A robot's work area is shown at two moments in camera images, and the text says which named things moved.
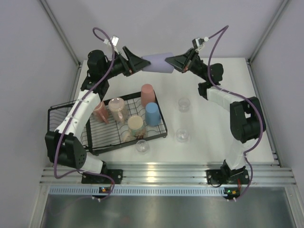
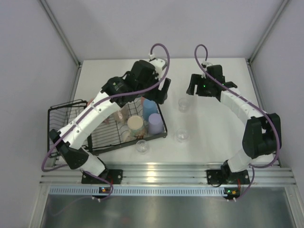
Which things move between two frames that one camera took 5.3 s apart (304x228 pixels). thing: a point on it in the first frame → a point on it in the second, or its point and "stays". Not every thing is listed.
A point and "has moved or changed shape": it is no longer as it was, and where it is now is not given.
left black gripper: (137, 63) → (157, 95)
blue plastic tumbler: (152, 116) has moved or changed shape
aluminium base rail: (171, 174) stays
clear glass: (184, 103) stays
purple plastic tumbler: (158, 63) → (155, 124)
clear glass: (182, 135) stays
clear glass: (142, 147) stays
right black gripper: (180, 61) → (196, 80)
